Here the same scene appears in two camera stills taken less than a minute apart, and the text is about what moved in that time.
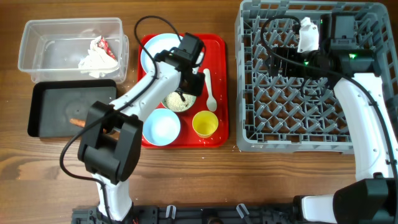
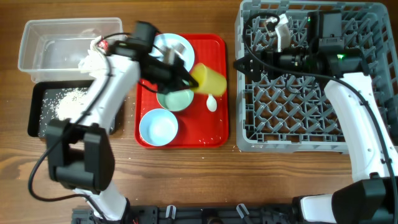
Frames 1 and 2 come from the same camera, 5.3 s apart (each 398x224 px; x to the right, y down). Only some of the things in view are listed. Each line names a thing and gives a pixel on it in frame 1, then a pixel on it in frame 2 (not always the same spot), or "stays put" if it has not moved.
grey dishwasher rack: (300, 113) stays put
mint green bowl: (174, 101) stays put
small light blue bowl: (161, 127) stays put
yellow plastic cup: (204, 123) to (209, 81)
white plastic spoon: (211, 102) stays put
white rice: (174, 102) to (66, 104)
